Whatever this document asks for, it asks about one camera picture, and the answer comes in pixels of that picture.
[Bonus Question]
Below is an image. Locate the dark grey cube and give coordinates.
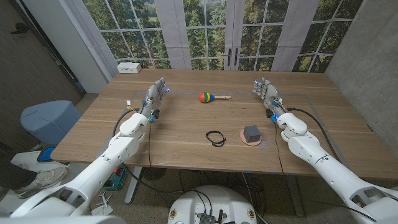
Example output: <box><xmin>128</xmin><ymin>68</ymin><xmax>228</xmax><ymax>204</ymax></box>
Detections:
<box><xmin>243</xmin><ymin>124</ymin><xmax>262</xmax><ymax>144</ymax></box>

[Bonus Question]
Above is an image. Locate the grey sneaker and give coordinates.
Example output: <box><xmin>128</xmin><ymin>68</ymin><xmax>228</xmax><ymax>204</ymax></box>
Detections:
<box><xmin>12</xmin><ymin>166</ymin><xmax>68</xmax><ymax>200</ymax></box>

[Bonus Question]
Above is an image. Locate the colourful striped wooden maraca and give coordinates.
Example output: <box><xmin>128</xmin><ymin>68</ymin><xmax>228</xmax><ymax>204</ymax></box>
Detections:
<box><xmin>198</xmin><ymin>91</ymin><xmax>233</xmax><ymax>104</ymax></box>

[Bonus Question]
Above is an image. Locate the white floor mat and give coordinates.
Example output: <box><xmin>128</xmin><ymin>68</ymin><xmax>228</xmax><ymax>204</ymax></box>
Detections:
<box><xmin>9</xmin><ymin>151</ymin><xmax>94</xmax><ymax>215</ymax></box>

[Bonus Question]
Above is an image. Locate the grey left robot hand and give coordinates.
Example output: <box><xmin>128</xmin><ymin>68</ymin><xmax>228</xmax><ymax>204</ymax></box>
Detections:
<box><xmin>140</xmin><ymin>77</ymin><xmax>171</xmax><ymax>119</ymax></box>

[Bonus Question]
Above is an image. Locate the teal plastic basket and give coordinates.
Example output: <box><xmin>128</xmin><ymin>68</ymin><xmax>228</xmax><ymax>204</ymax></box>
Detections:
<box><xmin>102</xmin><ymin>167</ymin><xmax>127</xmax><ymax>191</ymax></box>

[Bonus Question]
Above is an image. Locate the grey table leg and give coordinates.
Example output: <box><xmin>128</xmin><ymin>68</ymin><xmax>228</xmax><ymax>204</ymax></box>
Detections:
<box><xmin>284</xmin><ymin>174</ymin><xmax>305</xmax><ymax>218</ymax></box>

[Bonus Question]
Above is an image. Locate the blue floor object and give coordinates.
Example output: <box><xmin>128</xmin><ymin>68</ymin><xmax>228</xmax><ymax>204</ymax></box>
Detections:
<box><xmin>37</xmin><ymin>146</ymin><xmax>57</xmax><ymax>163</ymax></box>

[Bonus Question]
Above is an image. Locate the pink round coaster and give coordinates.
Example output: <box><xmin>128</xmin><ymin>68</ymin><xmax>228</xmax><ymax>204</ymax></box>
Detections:
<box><xmin>239</xmin><ymin>128</ymin><xmax>262</xmax><ymax>147</ymax></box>

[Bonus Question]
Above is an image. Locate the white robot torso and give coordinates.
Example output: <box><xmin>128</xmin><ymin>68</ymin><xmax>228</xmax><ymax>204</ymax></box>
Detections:
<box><xmin>167</xmin><ymin>185</ymin><xmax>258</xmax><ymax>224</ymax></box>

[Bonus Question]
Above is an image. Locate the black door handle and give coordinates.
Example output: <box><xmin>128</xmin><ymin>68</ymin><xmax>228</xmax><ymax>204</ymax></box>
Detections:
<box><xmin>10</xmin><ymin>22</ymin><xmax>30</xmax><ymax>35</ymax></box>

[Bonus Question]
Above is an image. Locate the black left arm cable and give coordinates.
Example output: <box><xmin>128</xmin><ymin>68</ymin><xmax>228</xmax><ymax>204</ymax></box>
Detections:
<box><xmin>112</xmin><ymin>108</ymin><xmax>187</xmax><ymax>195</ymax></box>

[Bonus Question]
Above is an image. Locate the white table leg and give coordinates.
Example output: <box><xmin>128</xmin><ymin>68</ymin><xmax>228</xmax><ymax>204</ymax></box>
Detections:
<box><xmin>124</xmin><ymin>166</ymin><xmax>143</xmax><ymax>205</ymax></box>

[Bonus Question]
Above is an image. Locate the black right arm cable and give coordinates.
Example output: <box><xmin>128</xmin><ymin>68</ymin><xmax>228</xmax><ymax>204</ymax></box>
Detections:
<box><xmin>285</xmin><ymin>107</ymin><xmax>343</xmax><ymax>164</ymax></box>

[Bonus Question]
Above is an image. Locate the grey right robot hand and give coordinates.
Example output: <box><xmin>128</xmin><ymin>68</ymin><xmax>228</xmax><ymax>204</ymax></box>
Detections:
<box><xmin>252</xmin><ymin>76</ymin><xmax>285</xmax><ymax>118</ymax></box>

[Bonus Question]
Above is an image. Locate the blue-grey upholstered stool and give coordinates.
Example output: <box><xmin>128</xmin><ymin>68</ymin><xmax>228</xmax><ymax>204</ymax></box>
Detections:
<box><xmin>20</xmin><ymin>100</ymin><xmax>82</xmax><ymax>146</ymax></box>

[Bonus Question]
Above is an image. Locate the printed window backdrop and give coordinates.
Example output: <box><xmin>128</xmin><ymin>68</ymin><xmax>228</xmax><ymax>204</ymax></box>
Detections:
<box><xmin>67</xmin><ymin>0</ymin><xmax>364</xmax><ymax>74</ymax></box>

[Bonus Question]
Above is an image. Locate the person's dark trouser leg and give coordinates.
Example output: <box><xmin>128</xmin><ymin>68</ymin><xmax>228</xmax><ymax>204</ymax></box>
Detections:
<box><xmin>0</xmin><ymin>149</ymin><xmax>38</xmax><ymax>190</ymax></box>

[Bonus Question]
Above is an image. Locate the white toy airplane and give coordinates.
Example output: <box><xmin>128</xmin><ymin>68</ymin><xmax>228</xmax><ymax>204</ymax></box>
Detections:
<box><xmin>91</xmin><ymin>191</ymin><xmax>114</xmax><ymax>217</ymax></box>

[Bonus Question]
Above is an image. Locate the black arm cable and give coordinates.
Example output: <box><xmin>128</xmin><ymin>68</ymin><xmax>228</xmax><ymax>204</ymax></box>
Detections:
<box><xmin>285</xmin><ymin>107</ymin><xmax>343</xmax><ymax>164</ymax></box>
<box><xmin>112</xmin><ymin>108</ymin><xmax>187</xmax><ymax>195</ymax></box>

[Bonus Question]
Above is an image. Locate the black round grille disc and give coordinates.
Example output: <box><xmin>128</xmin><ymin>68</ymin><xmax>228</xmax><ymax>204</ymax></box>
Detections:
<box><xmin>142</xmin><ymin>167</ymin><xmax>167</xmax><ymax>181</ymax></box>

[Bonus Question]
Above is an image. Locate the white power box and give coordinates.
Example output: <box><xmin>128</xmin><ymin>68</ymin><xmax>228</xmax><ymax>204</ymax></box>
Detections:
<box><xmin>116</xmin><ymin>62</ymin><xmax>142</xmax><ymax>75</ymax></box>

